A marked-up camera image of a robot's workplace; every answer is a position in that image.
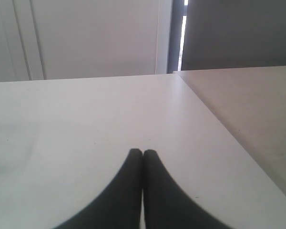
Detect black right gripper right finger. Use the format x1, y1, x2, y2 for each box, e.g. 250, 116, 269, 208
143, 149, 229, 229

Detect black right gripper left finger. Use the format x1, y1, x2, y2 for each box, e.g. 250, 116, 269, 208
57, 149, 143, 229

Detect white cabinet doors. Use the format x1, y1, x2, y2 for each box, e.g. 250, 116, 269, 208
0, 0, 172, 82

